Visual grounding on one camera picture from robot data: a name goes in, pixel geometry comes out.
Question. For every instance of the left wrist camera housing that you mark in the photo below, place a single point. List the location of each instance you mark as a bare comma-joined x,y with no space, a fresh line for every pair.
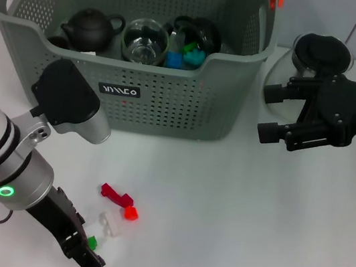
68,96

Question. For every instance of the blue square plate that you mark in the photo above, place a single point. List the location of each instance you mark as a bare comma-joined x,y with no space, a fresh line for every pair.
175,60

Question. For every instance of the dark clay teapot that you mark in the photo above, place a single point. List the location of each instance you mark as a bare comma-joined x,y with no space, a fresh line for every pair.
89,31

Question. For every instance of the green slope block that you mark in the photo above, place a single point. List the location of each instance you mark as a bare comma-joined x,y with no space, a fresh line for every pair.
190,46

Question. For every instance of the white two-stud brick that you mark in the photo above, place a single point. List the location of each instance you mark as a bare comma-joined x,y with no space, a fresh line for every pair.
110,224

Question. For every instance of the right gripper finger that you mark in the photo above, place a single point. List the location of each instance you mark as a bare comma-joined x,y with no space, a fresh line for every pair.
268,132
276,93

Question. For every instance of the teal square plate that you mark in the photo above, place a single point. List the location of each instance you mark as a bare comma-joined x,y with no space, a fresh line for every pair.
195,57

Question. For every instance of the white two-stud plate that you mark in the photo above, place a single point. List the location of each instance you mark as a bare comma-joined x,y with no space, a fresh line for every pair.
88,53

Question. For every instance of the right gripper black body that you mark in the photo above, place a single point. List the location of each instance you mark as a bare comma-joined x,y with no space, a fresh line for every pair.
348,103

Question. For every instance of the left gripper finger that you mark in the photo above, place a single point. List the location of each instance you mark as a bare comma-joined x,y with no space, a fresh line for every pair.
90,260

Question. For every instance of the small red slope block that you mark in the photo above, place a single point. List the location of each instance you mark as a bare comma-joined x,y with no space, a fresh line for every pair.
131,213

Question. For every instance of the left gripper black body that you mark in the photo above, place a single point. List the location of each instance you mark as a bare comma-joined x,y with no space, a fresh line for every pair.
56,216

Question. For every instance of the green two-stud brick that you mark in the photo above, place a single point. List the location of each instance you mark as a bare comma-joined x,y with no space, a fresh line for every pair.
93,242

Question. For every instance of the grey perforated storage bin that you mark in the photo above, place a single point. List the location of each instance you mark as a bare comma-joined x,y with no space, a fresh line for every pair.
169,105

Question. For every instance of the dark red curved block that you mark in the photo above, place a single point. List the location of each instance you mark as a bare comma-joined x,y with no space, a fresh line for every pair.
117,196

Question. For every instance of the glass teacup with black sleeve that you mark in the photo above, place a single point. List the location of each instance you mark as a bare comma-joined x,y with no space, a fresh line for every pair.
210,33
144,47

